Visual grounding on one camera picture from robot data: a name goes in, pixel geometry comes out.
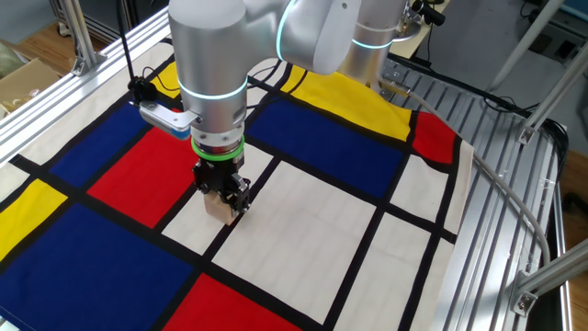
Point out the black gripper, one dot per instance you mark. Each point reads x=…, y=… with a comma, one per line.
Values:
x=213, y=177

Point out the light wooden cube block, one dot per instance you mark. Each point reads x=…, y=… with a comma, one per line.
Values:
x=220, y=209

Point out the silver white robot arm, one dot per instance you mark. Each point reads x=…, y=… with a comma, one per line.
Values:
x=220, y=55

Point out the colour block patterned cloth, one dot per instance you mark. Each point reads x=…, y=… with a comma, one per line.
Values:
x=298, y=230

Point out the brown cardboard box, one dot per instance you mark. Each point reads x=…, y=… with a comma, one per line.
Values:
x=23, y=83

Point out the pale green plastic bag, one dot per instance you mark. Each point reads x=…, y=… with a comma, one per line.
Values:
x=7, y=60

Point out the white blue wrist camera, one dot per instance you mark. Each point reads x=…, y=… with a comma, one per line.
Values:
x=167, y=119

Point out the aluminium frame post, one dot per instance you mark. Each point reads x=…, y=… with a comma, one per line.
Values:
x=556, y=92
x=551, y=271
x=82, y=37
x=523, y=41

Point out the black mounted camera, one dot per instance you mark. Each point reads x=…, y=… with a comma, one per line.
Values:
x=427, y=11

